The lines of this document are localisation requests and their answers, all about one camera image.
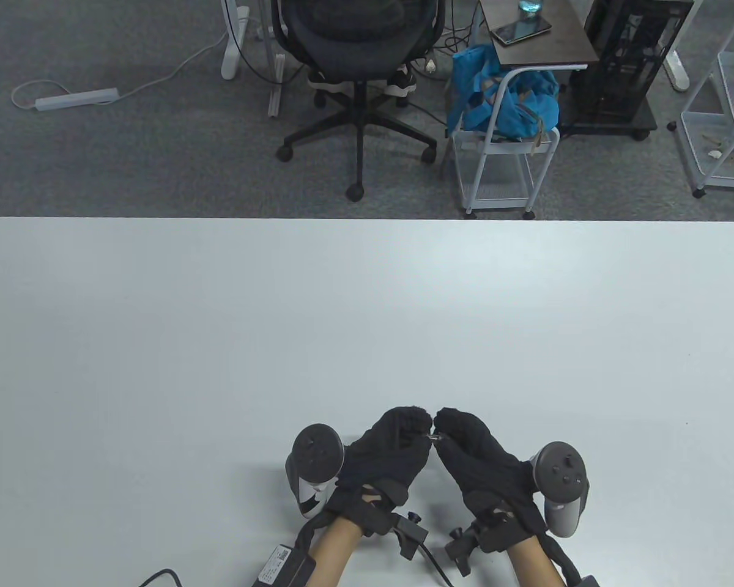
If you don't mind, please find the person's left hand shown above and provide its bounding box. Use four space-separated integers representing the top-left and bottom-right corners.
325 405 435 539

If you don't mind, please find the person's right hand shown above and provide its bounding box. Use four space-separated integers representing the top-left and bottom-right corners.
433 407 548 554

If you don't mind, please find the person's left forearm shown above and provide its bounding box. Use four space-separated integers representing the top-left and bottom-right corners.
306 517 368 587

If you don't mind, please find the person's right forearm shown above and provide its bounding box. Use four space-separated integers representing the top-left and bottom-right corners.
505 538 566 587

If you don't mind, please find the black round-top controller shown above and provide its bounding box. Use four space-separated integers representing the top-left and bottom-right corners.
531 441 590 539
286 424 346 519

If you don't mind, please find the black box with white label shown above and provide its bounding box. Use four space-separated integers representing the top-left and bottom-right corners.
254 541 316 587

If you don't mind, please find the blue fabric bag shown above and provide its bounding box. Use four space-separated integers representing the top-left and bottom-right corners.
447 44 562 140

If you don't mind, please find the black wheeled stand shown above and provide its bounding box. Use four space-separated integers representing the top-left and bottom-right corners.
557 98 659 142

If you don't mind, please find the thin white desk leg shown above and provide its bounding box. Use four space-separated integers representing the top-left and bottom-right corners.
260 0 288 118

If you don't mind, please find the black mesh office chair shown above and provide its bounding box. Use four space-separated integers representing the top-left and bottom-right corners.
270 0 447 202

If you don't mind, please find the white side table dark top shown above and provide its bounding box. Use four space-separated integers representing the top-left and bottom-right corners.
451 0 600 221

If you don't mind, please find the black computer tower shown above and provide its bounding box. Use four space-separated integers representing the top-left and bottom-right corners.
572 0 695 120

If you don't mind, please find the black smartphone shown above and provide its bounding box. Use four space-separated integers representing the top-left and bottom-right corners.
491 18 553 46

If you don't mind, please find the white power strip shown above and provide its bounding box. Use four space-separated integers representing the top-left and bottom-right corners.
35 87 121 113

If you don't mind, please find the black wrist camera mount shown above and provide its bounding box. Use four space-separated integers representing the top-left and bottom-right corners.
443 527 481 578
396 512 430 562

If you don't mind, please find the black braided cable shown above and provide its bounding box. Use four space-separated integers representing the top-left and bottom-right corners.
292 512 334 554
537 535 582 581

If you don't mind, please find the white wire shelf cart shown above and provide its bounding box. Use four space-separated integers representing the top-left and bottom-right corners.
668 0 734 199

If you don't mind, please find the white power cable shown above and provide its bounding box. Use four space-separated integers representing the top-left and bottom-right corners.
10 28 230 111

